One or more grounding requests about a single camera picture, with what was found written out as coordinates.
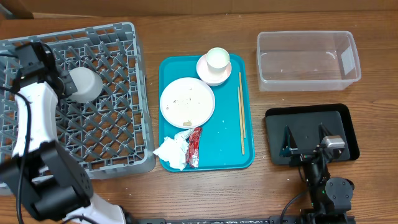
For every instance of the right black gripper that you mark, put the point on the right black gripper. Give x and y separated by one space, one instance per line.
300 158

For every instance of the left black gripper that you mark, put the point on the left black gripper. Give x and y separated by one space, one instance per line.
69 86

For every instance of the grey white bowl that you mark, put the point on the grey white bowl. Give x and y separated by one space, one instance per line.
88 83

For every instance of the red snack wrapper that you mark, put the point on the red snack wrapper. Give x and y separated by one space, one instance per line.
192 155

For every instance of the white cup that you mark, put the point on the white cup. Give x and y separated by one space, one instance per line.
217 59

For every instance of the white napkin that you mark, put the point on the white napkin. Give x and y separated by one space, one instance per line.
173 150

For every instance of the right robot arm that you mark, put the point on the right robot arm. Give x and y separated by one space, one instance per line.
330 196

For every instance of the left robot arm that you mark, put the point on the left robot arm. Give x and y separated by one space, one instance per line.
45 179

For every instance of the black tray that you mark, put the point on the black tray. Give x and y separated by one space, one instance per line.
303 122

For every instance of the clear plastic bin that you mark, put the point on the clear plastic bin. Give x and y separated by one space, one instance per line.
307 60

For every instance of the teal serving tray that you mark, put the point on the teal serving tray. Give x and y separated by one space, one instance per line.
220 142

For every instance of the wooden chopstick right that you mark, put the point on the wooden chopstick right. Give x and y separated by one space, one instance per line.
242 104

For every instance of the grey plastic dish rack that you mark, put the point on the grey plastic dish rack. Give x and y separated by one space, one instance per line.
110 136

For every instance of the large white plate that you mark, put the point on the large white plate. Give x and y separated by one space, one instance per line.
187 103

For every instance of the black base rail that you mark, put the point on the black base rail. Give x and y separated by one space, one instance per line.
269 220

